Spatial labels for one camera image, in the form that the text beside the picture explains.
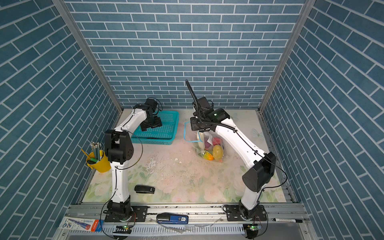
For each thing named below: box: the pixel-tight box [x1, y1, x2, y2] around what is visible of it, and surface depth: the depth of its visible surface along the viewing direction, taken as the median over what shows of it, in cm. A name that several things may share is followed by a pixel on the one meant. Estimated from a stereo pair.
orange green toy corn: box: [203, 151, 214, 161], surface depth 91 cm
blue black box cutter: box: [156, 212, 189, 225], surface depth 71 cm
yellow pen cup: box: [86, 150, 111, 173], surface depth 84 cm
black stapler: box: [134, 185, 156, 194], surface depth 80 cm
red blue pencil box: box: [58, 217, 104, 233], surface depth 71 cm
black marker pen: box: [271, 218, 303, 223], surface depth 74 cm
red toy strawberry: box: [212, 137, 221, 146], surface depth 91 cm
